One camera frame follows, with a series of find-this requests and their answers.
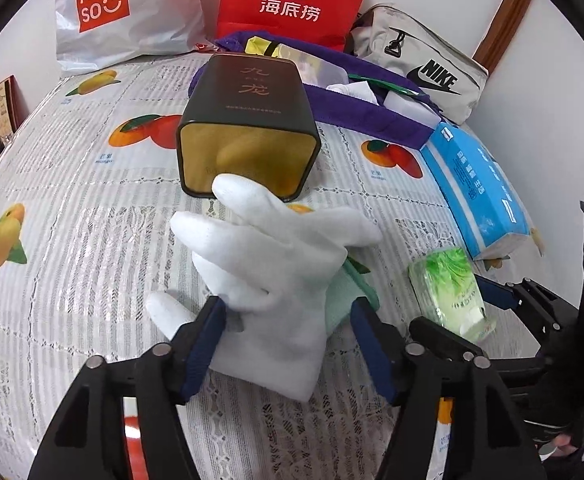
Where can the yellow Adidas pouch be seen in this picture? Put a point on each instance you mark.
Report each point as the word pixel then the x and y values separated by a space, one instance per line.
pixel 257 45

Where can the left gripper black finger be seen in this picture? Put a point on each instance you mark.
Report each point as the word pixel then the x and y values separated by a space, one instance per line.
pixel 440 341

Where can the white Miniso plastic bag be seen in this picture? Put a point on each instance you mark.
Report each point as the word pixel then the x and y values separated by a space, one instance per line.
pixel 95 34

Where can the person's right hand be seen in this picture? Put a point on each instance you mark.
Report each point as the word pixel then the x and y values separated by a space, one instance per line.
pixel 563 446

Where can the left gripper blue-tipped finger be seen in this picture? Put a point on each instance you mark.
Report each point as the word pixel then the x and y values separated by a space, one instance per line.
pixel 538 308

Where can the dark green tea tin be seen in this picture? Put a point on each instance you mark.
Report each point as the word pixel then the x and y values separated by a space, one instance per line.
pixel 247 115

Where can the green tissue packet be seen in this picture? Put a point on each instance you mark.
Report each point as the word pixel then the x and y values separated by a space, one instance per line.
pixel 447 293

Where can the white glove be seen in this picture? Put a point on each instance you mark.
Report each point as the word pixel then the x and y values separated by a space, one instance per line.
pixel 272 268

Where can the brown wooden door frame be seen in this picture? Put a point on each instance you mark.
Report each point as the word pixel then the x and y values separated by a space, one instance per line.
pixel 500 33

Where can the grey Nike waist bag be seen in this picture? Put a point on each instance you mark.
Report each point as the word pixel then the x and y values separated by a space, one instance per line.
pixel 394 40

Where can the blue tissue pack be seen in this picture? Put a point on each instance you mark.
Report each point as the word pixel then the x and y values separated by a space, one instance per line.
pixel 489 214

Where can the purple towel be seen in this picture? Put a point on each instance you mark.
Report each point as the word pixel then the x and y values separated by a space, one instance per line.
pixel 372 119

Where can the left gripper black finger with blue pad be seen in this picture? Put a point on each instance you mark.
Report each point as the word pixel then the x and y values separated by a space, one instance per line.
pixel 86 438
pixel 487 440

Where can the green sachet packet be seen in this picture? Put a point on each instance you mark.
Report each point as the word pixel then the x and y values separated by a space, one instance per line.
pixel 387 85

